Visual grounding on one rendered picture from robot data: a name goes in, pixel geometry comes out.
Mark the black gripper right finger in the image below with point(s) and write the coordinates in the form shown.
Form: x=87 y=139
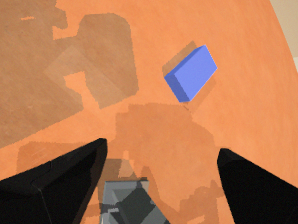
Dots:
x=254 y=195

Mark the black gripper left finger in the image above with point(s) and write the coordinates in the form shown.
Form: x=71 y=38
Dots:
x=56 y=192

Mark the blue rectangular block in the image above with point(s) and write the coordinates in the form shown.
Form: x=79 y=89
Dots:
x=191 y=74

